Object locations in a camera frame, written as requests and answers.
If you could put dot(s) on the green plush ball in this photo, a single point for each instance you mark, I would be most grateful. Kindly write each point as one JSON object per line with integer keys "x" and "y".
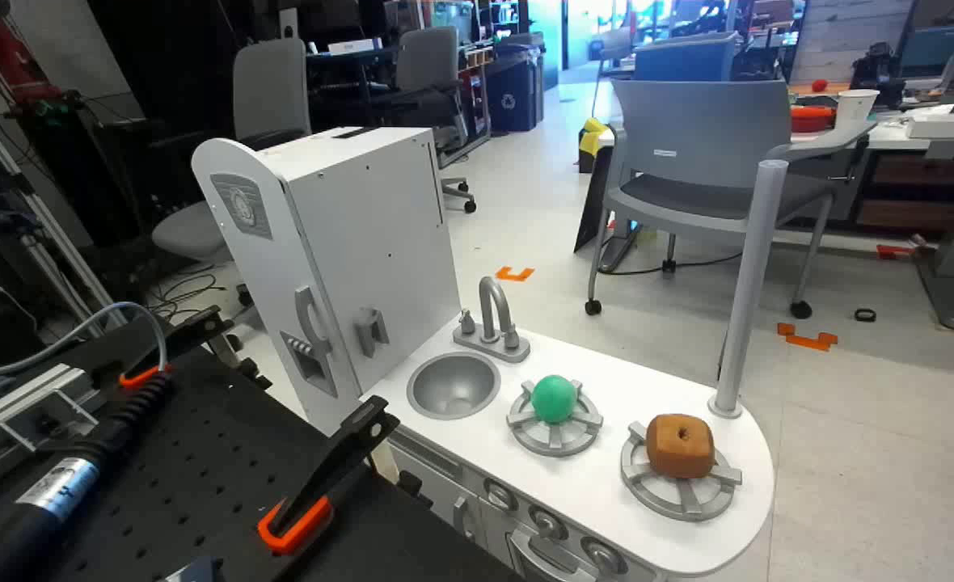
{"x": 553, "y": 400}

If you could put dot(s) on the grey toy burner plate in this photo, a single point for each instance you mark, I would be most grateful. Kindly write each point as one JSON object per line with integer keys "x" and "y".
{"x": 677, "y": 499}
{"x": 548, "y": 441}

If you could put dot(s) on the white toy kitchen counter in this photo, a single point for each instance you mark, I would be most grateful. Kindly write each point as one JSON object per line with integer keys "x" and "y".
{"x": 607, "y": 481}

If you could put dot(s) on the grey toy faucet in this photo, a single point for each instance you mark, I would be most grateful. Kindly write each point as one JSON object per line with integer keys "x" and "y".
{"x": 491, "y": 303}

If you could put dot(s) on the grey toy sink bowl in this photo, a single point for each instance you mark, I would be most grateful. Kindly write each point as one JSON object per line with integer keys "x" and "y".
{"x": 455, "y": 388}

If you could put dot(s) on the white toy kitchen cabinet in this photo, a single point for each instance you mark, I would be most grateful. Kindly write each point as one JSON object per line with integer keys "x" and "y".
{"x": 380, "y": 238}

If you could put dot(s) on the yellow object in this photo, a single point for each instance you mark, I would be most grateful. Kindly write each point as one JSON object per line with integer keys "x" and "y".
{"x": 594, "y": 138}

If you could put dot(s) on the blue recycling bin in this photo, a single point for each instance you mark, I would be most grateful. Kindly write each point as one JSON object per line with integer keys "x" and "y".
{"x": 516, "y": 97}

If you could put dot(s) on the grey toy stove knob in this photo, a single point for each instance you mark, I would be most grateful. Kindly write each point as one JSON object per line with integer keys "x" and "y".
{"x": 500, "y": 495}
{"x": 548, "y": 524}
{"x": 607, "y": 558}

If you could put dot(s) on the black clamp with orange tip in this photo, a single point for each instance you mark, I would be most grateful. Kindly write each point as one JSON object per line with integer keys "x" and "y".
{"x": 180, "y": 341}
{"x": 332, "y": 469}

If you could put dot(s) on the dark grey office chair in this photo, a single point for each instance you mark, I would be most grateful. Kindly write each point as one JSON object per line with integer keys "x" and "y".
{"x": 429, "y": 64}

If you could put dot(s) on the brown plush cube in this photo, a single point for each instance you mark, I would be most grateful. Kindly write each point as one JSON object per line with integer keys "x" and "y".
{"x": 677, "y": 448}

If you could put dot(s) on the grey toy kitchen pole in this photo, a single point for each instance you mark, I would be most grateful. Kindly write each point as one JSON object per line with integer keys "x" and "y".
{"x": 753, "y": 268}

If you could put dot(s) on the grey plastic chair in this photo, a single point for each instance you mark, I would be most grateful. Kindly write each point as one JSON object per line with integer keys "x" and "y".
{"x": 713, "y": 129}

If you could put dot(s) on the black perforated board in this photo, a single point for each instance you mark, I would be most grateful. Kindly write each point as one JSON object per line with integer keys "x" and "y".
{"x": 204, "y": 474}

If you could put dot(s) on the orange box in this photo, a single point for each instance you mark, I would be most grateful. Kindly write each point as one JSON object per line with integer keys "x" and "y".
{"x": 814, "y": 118}

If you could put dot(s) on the white cup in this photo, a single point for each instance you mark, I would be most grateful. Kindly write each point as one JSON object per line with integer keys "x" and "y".
{"x": 859, "y": 109}

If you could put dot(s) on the white office desk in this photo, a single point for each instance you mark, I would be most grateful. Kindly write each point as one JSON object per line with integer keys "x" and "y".
{"x": 928, "y": 161}

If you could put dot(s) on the aluminium frame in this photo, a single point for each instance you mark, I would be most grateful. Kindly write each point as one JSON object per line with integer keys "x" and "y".
{"x": 34, "y": 215}

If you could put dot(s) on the aluminium extrusion rail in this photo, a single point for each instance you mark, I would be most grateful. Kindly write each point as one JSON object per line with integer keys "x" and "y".
{"x": 11, "y": 393}

